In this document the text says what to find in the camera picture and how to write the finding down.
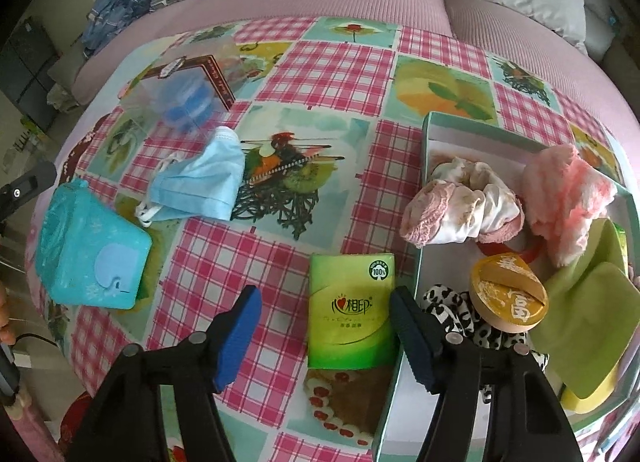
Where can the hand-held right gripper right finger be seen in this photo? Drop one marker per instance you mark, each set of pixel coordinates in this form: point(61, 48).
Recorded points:
point(415, 342)

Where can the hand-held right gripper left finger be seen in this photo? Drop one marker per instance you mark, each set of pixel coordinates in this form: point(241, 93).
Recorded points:
point(240, 337)

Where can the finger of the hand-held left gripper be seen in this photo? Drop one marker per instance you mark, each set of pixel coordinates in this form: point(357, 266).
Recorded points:
point(25, 189)

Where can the leopard print scrunchie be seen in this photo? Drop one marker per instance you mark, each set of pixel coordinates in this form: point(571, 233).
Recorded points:
point(450, 312)

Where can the teal shallow cardboard tray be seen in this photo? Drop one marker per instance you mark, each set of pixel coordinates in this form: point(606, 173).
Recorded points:
point(405, 422)

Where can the gold round tin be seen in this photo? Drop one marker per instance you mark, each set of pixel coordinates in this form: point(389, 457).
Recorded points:
point(505, 292)

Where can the red tape roll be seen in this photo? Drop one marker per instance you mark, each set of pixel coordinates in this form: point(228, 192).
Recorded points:
point(530, 249)

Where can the light green cloth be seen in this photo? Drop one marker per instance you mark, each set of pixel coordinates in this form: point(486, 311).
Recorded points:
point(580, 322)

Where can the yellow sponge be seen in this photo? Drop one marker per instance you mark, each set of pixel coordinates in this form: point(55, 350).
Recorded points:
point(590, 392)

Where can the pink fluffy cloth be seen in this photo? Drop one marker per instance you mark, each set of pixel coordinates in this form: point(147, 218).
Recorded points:
point(565, 202)

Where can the person's left hand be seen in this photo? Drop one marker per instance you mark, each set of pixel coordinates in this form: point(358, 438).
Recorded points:
point(6, 317)

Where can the teal wet wipes pack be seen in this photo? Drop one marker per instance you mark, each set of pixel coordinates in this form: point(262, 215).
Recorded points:
point(85, 247)

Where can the dark cabinet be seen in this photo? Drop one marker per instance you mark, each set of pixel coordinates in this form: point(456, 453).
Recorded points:
point(25, 72)

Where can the pink checked printed tablecloth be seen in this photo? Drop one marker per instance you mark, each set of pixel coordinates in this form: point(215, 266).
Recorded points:
point(280, 192)

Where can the blue face mask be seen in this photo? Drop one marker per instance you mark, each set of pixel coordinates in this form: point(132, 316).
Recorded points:
point(200, 182)

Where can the clear plastic bag, blue item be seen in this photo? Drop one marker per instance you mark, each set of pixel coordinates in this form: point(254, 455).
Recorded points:
point(175, 87)

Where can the blue denim bag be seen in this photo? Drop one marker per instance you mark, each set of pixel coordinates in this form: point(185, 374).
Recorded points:
point(115, 7)

